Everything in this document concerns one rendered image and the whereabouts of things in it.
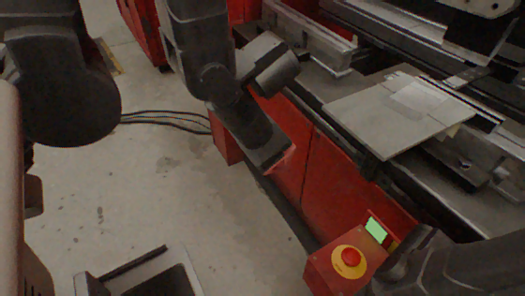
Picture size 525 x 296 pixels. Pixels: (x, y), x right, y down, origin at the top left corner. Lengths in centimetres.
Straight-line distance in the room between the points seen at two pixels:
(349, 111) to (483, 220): 33
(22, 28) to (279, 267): 136
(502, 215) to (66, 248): 173
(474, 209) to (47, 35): 72
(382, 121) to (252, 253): 106
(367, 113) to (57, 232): 165
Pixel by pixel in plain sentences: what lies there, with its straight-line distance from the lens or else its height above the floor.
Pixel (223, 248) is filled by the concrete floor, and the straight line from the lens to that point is 153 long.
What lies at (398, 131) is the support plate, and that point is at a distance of 62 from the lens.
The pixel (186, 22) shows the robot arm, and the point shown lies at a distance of 28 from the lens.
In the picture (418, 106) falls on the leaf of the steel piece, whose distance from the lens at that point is 71.
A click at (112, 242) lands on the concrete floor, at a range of 171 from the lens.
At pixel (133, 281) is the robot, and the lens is 39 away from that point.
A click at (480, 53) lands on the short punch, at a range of 73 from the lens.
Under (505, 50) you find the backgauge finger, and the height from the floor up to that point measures 103.
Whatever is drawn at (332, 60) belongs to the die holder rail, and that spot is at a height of 92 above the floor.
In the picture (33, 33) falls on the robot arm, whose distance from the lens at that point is 25.
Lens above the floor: 138
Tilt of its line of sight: 46 degrees down
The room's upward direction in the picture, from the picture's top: straight up
